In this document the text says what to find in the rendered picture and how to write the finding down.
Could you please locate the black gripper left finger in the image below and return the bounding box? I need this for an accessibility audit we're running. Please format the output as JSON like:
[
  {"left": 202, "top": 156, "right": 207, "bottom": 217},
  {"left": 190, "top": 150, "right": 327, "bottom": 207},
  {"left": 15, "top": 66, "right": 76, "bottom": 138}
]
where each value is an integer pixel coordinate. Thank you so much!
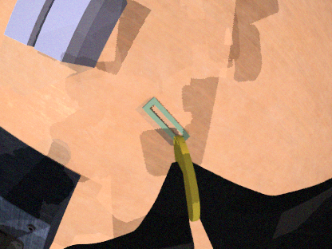
[{"left": 63, "top": 162, "right": 195, "bottom": 249}]

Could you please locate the gold coin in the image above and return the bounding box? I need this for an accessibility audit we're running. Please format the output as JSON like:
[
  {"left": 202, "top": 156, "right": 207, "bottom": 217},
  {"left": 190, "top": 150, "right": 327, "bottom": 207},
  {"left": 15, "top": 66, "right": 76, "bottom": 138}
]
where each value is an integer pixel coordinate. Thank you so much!
[{"left": 173, "top": 135, "right": 200, "bottom": 221}]

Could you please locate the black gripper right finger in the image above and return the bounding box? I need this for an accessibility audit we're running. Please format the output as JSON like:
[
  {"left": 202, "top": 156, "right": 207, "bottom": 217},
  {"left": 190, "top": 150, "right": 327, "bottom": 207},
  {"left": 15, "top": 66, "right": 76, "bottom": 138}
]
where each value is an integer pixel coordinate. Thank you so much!
[{"left": 192, "top": 162, "right": 332, "bottom": 249}]

